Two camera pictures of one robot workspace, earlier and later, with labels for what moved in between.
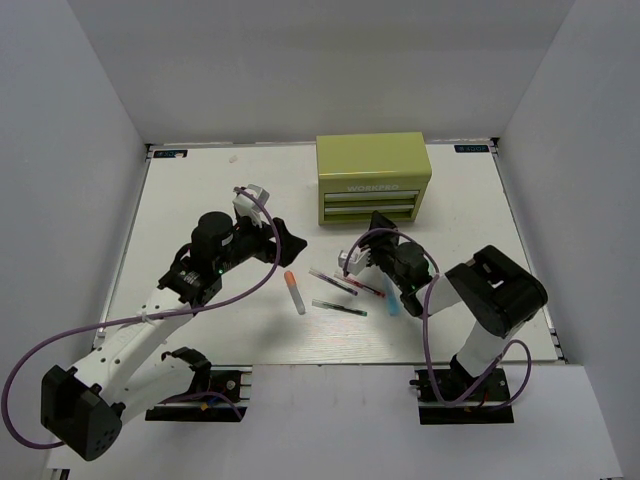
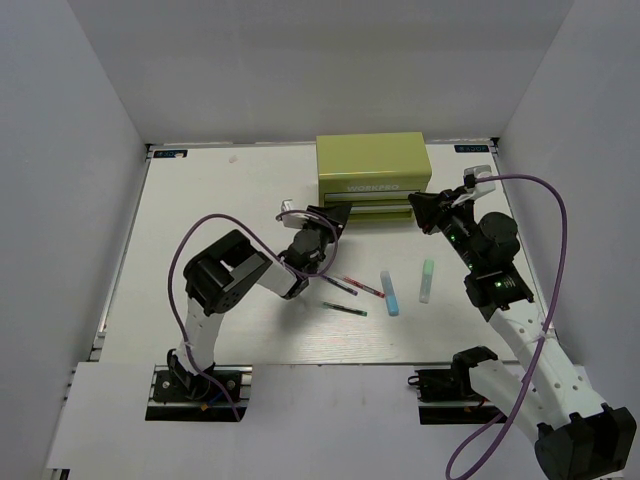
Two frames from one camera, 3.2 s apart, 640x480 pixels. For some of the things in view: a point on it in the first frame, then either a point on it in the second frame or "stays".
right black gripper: x=375 y=243 -> x=431 y=208
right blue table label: x=471 y=148 stays
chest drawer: x=375 y=196 stays
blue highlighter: x=393 y=296 stays
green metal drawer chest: x=359 y=174 stays
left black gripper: x=290 y=245 -> x=337 y=214
